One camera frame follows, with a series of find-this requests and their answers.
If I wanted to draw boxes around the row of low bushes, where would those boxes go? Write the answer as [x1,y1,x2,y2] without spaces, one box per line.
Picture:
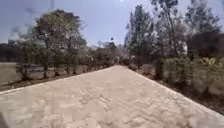
[152,55,224,88]

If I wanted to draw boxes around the row of leafy trees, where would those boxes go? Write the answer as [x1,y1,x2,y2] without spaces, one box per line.
[14,8,122,81]

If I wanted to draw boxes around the row of tall trees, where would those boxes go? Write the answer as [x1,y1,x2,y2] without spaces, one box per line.
[122,0,224,72]

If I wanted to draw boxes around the tan brick path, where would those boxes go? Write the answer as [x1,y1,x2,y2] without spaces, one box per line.
[0,64,224,128]

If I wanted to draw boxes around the dark low building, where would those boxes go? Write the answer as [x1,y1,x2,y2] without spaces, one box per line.
[0,39,22,63]

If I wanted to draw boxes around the dark building behind trees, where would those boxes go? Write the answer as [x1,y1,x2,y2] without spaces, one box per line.
[187,31,224,60]

